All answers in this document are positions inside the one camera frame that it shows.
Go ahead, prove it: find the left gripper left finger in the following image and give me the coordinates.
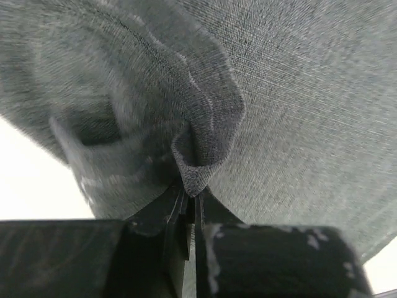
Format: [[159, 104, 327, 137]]
[[1, 186, 189, 297]]

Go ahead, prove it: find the grey cloth placemat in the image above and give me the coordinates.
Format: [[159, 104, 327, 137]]
[[0, 0, 397, 298]]

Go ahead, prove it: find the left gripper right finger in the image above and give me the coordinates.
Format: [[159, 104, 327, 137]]
[[194, 191, 372, 297]]

